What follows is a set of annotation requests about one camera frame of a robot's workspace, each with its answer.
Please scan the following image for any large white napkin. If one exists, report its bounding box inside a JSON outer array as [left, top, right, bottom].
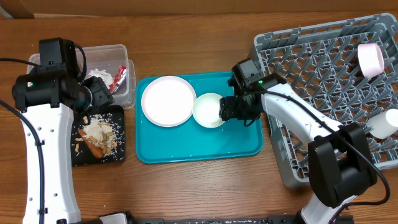
[[88, 68, 113, 89]]

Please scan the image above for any red snack wrapper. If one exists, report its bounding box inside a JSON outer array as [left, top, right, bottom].
[[109, 65, 127, 93]]

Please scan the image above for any bowl of food scraps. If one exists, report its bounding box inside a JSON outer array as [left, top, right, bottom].
[[192, 93, 224, 128]]

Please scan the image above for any orange carrot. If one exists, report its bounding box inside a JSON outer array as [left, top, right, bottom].
[[78, 129, 104, 159]]

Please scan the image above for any large pink plate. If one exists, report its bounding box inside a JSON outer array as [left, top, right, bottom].
[[141, 76, 197, 128]]

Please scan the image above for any pink bowl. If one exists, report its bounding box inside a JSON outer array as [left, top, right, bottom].
[[357, 43, 384, 78]]

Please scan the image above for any white paper cup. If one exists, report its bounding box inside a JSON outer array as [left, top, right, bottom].
[[367, 109, 397, 139]]

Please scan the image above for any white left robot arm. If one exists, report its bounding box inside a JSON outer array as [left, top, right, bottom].
[[12, 38, 114, 223]]

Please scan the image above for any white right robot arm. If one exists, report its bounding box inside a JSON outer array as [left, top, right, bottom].
[[220, 59, 377, 223]]

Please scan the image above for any grey dishwasher rack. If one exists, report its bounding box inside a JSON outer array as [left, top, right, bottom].
[[249, 13, 397, 189]]

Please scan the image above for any pile of rice and peanuts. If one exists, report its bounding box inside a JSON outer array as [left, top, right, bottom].
[[73, 113, 125, 161]]

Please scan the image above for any clear plastic bin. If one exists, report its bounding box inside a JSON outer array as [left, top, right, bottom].
[[26, 44, 137, 110]]

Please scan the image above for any black tray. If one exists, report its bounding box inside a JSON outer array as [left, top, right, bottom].
[[70, 104, 127, 167]]

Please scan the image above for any teal plastic tray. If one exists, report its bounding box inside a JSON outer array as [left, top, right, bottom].
[[136, 77, 264, 164]]

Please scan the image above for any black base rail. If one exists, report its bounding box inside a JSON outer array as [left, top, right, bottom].
[[73, 211, 305, 224]]

